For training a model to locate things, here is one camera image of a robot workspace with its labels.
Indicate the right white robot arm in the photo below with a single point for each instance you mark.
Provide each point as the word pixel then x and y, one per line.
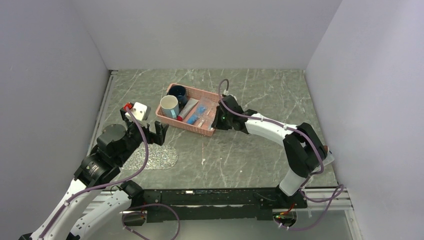
pixel 306 155

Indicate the dark blue mug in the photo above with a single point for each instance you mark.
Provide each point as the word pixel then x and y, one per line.
pixel 180 93

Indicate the light blue mug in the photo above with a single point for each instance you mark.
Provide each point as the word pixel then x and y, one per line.
pixel 170 106

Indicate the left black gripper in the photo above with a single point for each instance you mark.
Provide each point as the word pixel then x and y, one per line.
pixel 160 130

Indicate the pink perforated plastic basket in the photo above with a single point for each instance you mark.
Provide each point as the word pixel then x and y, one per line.
pixel 195 93

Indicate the blue toothpaste tube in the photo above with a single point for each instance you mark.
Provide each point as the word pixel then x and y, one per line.
pixel 196 115

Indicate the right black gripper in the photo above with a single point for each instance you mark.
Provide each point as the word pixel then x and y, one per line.
pixel 217 123

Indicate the clear plastic toothbrush case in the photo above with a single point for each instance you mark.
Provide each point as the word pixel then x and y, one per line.
pixel 208 116

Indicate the clear textured oval tray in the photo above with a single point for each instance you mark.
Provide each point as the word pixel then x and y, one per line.
pixel 159 158

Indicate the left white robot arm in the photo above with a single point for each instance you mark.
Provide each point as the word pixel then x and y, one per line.
pixel 113 148

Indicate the aluminium rail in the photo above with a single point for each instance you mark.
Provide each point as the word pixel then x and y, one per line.
pixel 101 115

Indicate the black base frame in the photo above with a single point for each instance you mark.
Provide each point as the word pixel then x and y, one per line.
pixel 260 203

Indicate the white red-capped toothpaste tube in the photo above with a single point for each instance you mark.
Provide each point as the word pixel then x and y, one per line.
pixel 191 103

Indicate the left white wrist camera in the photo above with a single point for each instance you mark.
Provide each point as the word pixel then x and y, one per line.
pixel 140 111

